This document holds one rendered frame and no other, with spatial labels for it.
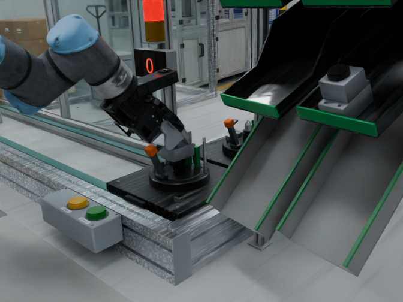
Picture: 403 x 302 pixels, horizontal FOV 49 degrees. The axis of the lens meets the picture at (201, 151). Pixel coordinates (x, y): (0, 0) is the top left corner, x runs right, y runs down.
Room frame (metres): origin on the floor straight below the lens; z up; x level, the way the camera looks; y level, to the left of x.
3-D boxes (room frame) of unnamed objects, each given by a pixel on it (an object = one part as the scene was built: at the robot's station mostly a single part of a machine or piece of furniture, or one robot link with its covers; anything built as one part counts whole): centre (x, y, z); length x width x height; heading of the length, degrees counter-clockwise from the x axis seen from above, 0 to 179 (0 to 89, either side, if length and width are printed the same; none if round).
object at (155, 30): (1.15, 0.11, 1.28); 0.05 x 0.05 x 0.05
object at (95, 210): (0.79, 0.21, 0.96); 0.04 x 0.04 x 0.02
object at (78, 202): (0.84, 0.26, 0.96); 0.04 x 0.04 x 0.02
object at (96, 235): (0.84, 0.26, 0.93); 0.21 x 0.07 x 0.06; 45
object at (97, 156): (1.16, 0.25, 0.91); 0.84 x 0.28 x 0.10; 45
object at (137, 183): (0.94, 0.05, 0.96); 0.24 x 0.24 x 0.02; 45
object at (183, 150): (0.94, 0.05, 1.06); 0.08 x 0.04 x 0.07; 135
